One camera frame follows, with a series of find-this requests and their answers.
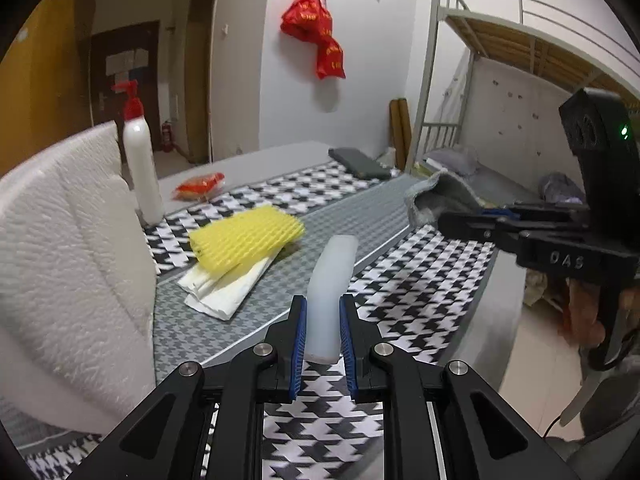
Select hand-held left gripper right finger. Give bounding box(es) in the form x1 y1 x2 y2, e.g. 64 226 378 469
339 294 581 480

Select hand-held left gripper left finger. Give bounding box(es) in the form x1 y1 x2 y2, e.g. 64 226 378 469
65 294 308 480

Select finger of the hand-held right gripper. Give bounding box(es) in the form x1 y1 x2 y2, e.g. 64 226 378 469
438 209 522 257
480 202 589 231

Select grey cloth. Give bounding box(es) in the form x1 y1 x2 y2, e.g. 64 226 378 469
404 170 483 226

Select white translucent foam strip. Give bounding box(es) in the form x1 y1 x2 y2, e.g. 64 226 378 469
306 234 359 365

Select white napkins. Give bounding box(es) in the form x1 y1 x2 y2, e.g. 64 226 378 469
177 252 278 321

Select yellow foam net sleeve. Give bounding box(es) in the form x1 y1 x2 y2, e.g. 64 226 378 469
189 204 306 276

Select white red pump lotion bottle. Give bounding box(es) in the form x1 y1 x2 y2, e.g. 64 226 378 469
111 79 166 226

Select white foam box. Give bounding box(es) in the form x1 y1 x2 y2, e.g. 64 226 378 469
0 120 161 436

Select person's right hand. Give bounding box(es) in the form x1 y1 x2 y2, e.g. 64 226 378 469
568 281 607 347

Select grey purple clothes pile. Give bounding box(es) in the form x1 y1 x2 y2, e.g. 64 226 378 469
540 172 584 204

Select grey pillow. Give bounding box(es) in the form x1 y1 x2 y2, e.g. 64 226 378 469
427 146 478 176

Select wooden boards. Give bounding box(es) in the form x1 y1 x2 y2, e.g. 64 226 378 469
390 99 413 168

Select black white houndstooth blanket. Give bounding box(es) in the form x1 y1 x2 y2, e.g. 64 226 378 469
0 160 506 480

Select black smartphone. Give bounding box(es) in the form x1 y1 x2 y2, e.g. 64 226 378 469
328 147 393 180

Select white metal bunk bed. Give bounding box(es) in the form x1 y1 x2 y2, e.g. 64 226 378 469
417 0 640 221

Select red snack packet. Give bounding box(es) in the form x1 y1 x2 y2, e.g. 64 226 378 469
175 172 226 203

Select long red plastic bag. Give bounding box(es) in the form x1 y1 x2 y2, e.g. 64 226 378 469
315 35 347 81

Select crumpled red plastic bag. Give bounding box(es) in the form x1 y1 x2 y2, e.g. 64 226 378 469
280 0 335 43

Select wooden side door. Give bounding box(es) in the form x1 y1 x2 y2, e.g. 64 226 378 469
185 0 223 166

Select dark brown entrance door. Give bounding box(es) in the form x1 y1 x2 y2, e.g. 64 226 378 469
90 20 162 153

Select large white paper notice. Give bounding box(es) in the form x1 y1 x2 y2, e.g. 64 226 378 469
106 52 136 74

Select wooden wardrobe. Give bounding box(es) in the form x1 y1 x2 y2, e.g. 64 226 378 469
0 0 96 176

